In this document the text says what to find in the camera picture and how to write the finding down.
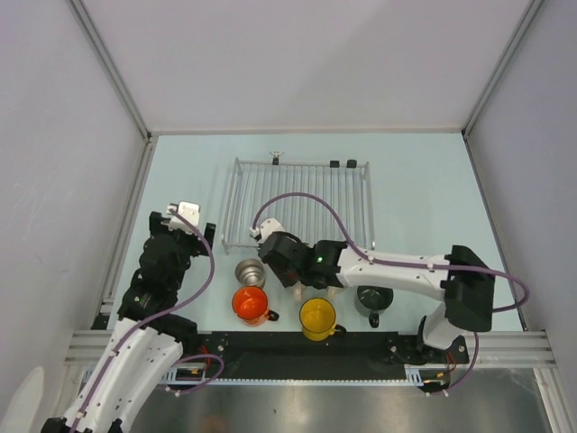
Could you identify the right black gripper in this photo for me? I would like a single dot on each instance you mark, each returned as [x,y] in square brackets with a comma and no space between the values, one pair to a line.
[286,280]

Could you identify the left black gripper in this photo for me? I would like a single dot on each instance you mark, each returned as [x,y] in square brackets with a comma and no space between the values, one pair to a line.
[199,247]

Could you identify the beige mug coral print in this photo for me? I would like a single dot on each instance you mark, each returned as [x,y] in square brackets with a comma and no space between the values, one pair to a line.
[297,291]

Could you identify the beige mug blue print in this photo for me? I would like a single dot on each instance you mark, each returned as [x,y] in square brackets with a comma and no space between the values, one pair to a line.
[333,291]

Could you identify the yellow mug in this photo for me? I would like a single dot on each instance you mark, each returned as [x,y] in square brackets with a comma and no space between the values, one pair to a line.
[318,320]

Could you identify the metal wire dish rack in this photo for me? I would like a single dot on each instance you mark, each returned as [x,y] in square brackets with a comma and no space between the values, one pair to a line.
[344,185]

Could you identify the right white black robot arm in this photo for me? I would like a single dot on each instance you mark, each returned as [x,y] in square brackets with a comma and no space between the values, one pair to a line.
[460,281]

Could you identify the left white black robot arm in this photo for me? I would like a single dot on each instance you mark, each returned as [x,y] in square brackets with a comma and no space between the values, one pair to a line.
[148,337]

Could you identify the small steel cup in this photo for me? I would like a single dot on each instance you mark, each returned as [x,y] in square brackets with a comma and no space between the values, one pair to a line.
[250,272]

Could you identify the orange mug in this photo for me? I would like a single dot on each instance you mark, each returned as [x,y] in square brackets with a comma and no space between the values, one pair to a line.
[251,305]

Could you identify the dark green mug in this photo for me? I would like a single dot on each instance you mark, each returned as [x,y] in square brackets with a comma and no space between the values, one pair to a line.
[371,301]

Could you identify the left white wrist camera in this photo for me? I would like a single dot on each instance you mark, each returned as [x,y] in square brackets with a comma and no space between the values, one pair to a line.
[183,214]

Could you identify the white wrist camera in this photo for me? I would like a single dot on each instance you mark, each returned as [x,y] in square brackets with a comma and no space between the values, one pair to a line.
[265,229]
[183,214]

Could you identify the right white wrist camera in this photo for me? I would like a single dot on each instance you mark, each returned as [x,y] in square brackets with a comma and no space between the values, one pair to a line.
[265,229]

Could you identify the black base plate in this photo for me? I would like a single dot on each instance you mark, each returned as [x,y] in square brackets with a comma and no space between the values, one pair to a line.
[248,364]

